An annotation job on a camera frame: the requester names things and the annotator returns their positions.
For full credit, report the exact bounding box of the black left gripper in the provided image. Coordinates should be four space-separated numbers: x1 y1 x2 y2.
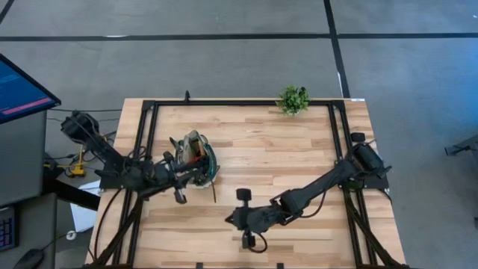
158 150 211 205

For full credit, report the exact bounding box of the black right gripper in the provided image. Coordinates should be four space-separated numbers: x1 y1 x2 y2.
224 187 280 250

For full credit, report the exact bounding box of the beige and green gardening bag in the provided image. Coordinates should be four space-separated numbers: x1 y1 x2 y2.
169 129 221 190

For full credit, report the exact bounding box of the black stand beam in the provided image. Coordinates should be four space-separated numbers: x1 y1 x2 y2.
55 182 102 211

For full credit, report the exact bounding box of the small green potted plant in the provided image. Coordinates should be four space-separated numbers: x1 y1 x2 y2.
275 84 311 116

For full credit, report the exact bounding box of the white paper sheet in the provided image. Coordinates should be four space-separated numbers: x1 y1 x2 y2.
69 178 102 234

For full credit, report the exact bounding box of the grey cabinet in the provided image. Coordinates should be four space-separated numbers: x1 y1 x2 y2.
0 110 49 207

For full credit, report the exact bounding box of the black computer mouse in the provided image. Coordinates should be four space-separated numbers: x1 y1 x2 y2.
13 249 46 269

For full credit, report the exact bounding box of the computer monitor with blue screen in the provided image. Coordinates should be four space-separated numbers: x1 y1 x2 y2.
0 53 62 125

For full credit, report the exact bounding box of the black computer keyboard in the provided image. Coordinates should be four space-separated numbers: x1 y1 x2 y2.
0 205 20 253

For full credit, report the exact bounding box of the black stand foot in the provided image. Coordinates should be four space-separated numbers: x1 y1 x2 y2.
444 134 478 157

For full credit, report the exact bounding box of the black aluminium table frame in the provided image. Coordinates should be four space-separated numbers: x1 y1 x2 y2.
87 97 412 269

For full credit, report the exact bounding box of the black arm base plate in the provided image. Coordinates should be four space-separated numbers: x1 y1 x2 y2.
335 160 390 191
99 164 153 191

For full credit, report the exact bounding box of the thin black floor cable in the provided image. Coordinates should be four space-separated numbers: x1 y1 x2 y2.
46 117 120 124

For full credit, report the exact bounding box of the yellow cable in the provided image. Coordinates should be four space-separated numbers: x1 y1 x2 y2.
66 143 89 179

